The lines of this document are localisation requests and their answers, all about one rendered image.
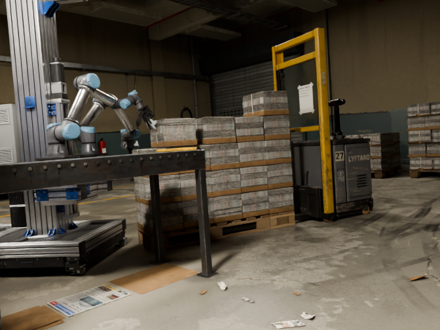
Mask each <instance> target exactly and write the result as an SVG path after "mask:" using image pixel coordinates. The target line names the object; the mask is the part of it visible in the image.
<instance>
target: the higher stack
mask: <svg viewBox="0 0 440 330"><path fill-rule="evenodd" d="M242 99H243V102H242V103H243V104H242V105H243V106H242V107H243V112H244V114H248V113H254V112H258V111H264V110H286V109H289V108H288V107H289V106H288V105H289V104H288V102H287V91H262V92H257V93H254V94H250V95H247V96H244V97H243V98H242ZM258 117H263V126H262V127H263V133H264V134H263V135H264V136H267V135H278V134H289V133H290V130H289V127H290V125H289V118H288V117H289V116H288V114H285V115H261V116H258ZM262 141H265V145H264V146H265V147H264V148H265V153H266V160H272V159H281V158H291V151H290V150H291V149H290V148H291V147H290V142H289V141H290V140H289V139H270V140H262ZM263 166H266V168H267V185H271V184H276V183H286V182H291V181H292V180H293V179H292V169H291V163H288V162H287V163H279V164H266V165H263ZM293 192H294V191H293V187H280V188H275V189H267V193H268V199H269V201H268V205H269V209H274V208H282V207H286V206H293V205H294V202H293V201H294V200H293ZM267 215H269V217H270V229H275V228H279V227H286V226H290V225H295V212H294V210H289V211H282V212H278V213H269V214H267Z"/></svg>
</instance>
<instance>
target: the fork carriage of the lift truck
mask: <svg viewBox="0 0 440 330"><path fill-rule="evenodd" d="M290 187H293V191H294V192H293V200H294V201H293V202H294V212H295V214H298V213H306V214H308V216H309V217H315V218H319V217H321V194H320V187H313V186H305V185H293V186H290Z"/></svg>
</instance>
